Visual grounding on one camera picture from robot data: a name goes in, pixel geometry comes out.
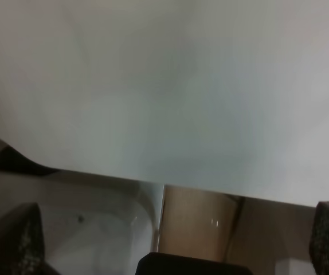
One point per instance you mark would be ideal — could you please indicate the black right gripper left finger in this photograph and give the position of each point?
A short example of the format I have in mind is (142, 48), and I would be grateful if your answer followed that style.
(22, 249)

